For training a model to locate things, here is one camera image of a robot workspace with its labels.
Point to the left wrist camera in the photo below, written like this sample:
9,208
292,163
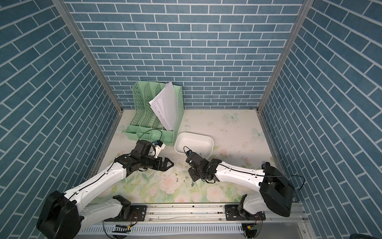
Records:
146,148

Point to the white paper stack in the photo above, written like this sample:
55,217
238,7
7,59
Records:
165,106

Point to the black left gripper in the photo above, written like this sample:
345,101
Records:
163,167

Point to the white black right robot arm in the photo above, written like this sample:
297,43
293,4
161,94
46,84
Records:
273,191

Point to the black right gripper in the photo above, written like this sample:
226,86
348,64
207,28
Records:
193,177

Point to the white plastic storage box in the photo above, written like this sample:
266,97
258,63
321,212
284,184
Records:
201,144

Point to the green plastic file organizer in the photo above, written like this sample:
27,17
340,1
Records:
145,125

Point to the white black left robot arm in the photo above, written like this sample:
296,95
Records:
63,215

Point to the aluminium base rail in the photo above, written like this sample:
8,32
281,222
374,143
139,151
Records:
205,221

